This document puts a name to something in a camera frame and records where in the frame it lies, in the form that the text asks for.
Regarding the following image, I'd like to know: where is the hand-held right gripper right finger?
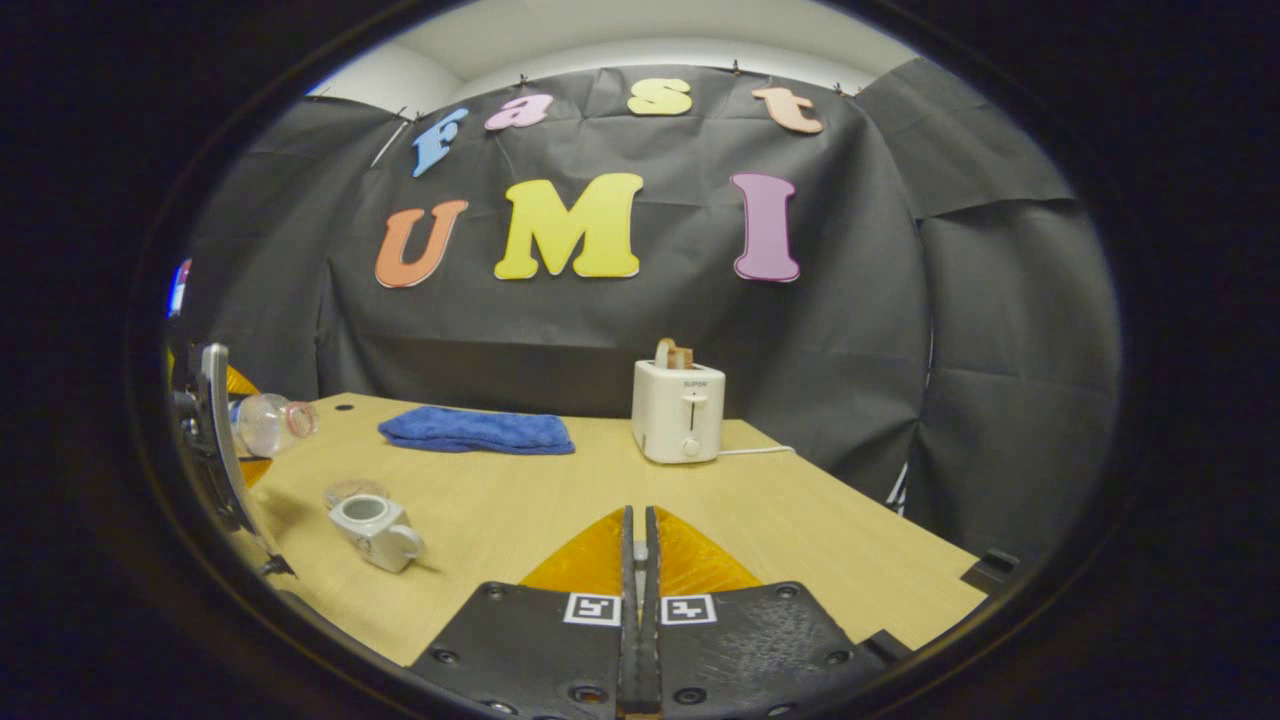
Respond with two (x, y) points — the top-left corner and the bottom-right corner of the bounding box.
(645, 505), (891, 720)

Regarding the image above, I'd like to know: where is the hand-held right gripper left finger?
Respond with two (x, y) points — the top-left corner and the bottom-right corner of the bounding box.
(410, 505), (639, 720)

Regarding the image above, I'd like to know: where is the clear plastic water bottle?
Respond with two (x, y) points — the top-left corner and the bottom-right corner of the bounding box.
(230, 393), (321, 459)

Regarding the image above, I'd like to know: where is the white teacup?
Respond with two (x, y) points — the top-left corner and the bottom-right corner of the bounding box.
(328, 493), (426, 574)

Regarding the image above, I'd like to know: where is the blue towel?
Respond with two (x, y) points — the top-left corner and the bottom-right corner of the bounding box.
(378, 405), (576, 456)

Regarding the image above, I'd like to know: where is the white toaster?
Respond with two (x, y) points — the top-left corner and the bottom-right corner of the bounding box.
(632, 358), (727, 465)

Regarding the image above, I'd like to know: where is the black block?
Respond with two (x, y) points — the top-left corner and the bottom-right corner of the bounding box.
(962, 548), (1021, 594)

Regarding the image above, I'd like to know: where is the black backdrop cloth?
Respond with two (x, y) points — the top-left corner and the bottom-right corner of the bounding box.
(175, 65), (1121, 561)

